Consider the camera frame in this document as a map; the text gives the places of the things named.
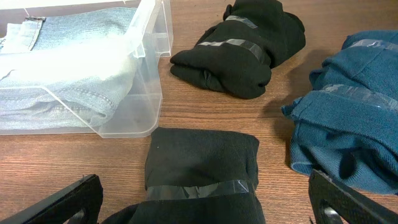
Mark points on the black taped garment bundle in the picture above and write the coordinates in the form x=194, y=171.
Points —
x=237, y=55
x=198, y=176

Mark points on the light blue jeans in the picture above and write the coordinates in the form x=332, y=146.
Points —
x=66, y=71

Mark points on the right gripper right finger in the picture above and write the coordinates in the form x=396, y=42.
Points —
x=334, y=202

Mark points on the blue taped sweater bundle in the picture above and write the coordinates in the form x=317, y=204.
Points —
x=346, y=126

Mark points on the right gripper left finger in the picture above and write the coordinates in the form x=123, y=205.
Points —
x=78, y=203

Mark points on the clear plastic storage container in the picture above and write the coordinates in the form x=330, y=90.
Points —
x=150, y=37

